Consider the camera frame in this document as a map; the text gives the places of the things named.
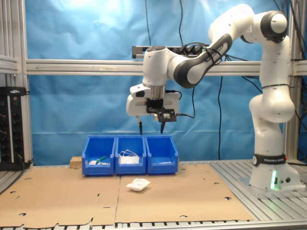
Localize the white cotton packet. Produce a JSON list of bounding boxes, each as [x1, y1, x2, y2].
[[126, 178, 151, 192]]

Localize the blue bin with cotton packet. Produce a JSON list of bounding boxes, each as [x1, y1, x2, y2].
[[145, 135, 179, 175]]

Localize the pale face mask stack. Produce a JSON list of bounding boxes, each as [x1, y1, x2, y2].
[[118, 149, 141, 165]]

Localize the blue bin with face masks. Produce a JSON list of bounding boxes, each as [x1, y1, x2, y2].
[[115, 135, 147, 175]]

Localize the grey aluminium socket strip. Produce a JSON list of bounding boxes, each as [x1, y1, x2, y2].
[[131, 45, 147, 59]]

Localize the blue bin with tube packets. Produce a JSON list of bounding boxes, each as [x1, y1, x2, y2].
[[82, 136, 116, 177]]

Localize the horizontal aluminium beam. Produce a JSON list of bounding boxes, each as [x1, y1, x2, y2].
[[25, 58, 263, 76]]

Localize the chipboard wood board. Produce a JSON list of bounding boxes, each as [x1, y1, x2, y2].
[[70, 156, 83, 170]]

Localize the brown cardboard sheet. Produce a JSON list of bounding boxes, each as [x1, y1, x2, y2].
[[0, 165, 122, 229], [114, 162, 254, 223]]

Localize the black power strip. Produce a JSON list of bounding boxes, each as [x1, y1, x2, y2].
[[167, 44, 212, 55]]

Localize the black rack device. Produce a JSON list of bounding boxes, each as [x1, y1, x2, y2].
[[0, 86, 31, 171]]

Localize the short aluminium side beam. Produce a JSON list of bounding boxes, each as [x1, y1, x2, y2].
[[0, 54, 26, 74]]

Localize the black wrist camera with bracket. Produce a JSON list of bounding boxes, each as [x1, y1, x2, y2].
[[146, 99, 177, 123]]

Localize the black camera cable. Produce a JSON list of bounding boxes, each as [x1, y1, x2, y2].
[[176, 86, 196, 119]]

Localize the black hanging cable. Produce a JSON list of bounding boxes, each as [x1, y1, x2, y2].
[[145, 0, 152, 46], [217, 76, 223, 161], [178, 0, 185, 46]]

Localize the black cable tie loop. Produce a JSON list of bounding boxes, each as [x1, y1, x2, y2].
[[205, 47, 225, 65]]

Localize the black sagging cable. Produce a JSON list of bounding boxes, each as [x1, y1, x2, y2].
[[241, 76, 263, 93]]

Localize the vertical aluminium post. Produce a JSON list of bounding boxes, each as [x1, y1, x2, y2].
[[0, 0, 34, 166], [285, 0, 307, 163]]

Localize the black cable bundle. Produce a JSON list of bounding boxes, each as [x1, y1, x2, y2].
[[275, 0, 307, 166]]

